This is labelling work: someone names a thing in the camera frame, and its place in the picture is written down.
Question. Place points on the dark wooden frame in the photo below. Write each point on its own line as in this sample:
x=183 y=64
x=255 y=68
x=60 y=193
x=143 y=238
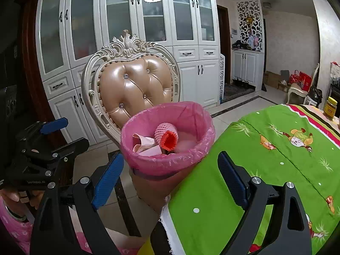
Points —
x=29 y=58

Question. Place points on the green printed tablecloth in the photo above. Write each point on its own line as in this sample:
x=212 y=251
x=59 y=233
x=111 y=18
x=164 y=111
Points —
x=252 y=151

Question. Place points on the gold wall ornament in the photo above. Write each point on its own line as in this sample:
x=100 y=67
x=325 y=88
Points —
x=249 y=19

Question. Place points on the person's pink pajama leg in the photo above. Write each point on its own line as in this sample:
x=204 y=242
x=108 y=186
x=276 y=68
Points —
x=85 y=243

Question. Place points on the person's left forearm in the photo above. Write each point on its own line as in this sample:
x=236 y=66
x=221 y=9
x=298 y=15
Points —
x=13 y=233

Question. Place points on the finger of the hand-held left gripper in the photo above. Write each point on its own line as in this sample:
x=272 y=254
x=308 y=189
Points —
x=74 y=147
x=54 y=125

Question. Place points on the brown cardboard box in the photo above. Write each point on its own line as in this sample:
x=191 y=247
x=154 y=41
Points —
x=271 y=79

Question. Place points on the white lattice screen over cabinet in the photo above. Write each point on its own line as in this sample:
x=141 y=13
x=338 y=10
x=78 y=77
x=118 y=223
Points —
x=261 y=24

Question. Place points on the large red gift bag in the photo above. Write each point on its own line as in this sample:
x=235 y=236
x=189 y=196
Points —
x=305 y=81

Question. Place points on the ornate tan leather chair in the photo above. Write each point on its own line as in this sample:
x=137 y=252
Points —
x=132 y=90

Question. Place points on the trash bin with pink liner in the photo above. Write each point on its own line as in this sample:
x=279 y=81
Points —
x=191 y=148

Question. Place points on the pink orange foam fruit net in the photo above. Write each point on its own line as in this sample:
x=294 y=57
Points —
x=166 y=135

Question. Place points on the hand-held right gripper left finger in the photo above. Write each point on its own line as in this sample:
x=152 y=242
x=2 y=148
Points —
x=109 y=180

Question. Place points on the dark entrance rug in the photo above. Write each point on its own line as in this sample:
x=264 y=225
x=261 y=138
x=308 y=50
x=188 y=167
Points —
x=236 y=92

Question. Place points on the black bag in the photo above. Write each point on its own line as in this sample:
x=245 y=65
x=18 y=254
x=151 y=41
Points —
x=316 y=93

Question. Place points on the person's left hand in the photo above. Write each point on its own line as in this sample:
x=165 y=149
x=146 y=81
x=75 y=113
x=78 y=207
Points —
x=10 y=195

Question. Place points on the white glass door cabinet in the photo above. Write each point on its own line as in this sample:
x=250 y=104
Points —
x=191 y=79

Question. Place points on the white ornate dining chair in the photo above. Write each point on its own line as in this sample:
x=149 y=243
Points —
x=296 y=90

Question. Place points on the shoes under shoe cabinet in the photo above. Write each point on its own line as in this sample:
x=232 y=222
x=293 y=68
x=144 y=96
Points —
x=240 y=82

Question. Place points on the shoes on shoe cabinet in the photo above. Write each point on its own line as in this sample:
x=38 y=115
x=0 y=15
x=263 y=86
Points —
x=243 y=44

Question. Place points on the narrow white lattice panel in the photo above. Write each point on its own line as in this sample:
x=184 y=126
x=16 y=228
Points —
x=222 y=79

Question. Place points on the dark wooden door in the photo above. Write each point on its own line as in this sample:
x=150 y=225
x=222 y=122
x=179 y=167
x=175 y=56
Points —
x=224 y=45

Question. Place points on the wall thermostat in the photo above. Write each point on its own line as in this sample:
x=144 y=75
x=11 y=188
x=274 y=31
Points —
x=234 y=31

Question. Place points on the white shoe cabinet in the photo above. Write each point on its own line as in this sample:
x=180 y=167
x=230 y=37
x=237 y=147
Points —
x=247 y=66

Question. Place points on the small red gift bag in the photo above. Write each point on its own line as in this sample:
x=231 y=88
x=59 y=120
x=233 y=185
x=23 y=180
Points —
x=294 y=78

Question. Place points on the black piano with lace cover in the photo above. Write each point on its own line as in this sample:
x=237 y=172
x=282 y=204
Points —
x=335 y=69

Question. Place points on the open cardboard box grey flap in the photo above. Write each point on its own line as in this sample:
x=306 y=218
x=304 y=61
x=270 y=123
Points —
x=284 y=79

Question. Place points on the yellow label glass jar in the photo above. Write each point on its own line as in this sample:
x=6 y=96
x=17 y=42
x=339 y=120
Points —
x=331 y=109

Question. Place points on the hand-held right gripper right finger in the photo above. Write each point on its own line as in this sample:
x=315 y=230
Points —
x=232 y=180

